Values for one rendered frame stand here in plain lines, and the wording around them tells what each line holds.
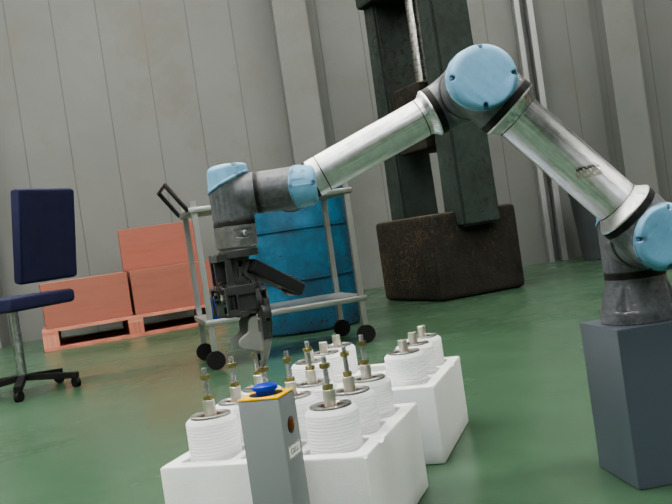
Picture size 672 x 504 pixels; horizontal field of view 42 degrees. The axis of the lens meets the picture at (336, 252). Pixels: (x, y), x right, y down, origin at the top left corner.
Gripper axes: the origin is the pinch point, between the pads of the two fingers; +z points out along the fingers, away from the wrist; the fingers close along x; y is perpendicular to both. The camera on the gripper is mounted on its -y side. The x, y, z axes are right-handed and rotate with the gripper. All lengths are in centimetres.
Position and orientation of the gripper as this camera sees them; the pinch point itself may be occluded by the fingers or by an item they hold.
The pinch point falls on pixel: (264, 357)
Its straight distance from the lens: 158.7
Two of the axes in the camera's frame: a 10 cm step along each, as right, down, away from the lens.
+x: 5.0, -0.6, -8.7
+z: 1.4, 9.9, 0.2
